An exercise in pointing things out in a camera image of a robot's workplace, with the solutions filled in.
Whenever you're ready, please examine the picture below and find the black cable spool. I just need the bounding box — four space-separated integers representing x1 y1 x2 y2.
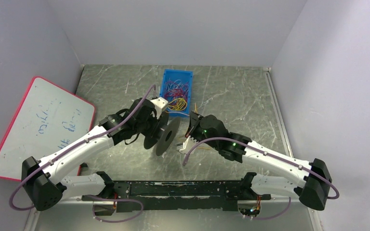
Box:
143 111 181 156

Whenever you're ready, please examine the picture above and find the blue plastic bin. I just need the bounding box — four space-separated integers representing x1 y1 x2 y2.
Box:
159 69 194 117

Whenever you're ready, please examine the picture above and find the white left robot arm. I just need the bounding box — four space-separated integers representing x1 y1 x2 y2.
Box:
21 97 168 211

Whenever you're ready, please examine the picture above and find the pink framed whiteboard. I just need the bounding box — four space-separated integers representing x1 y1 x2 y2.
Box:
0 77 95 181

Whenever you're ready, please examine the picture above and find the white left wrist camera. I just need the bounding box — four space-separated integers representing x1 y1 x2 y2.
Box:
151 97 169 119

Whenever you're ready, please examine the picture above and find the bundle of coloured wires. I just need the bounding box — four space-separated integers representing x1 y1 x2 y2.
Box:
162 79 190 112

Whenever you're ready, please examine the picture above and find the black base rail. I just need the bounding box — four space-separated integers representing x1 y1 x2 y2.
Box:
96 180 271 213

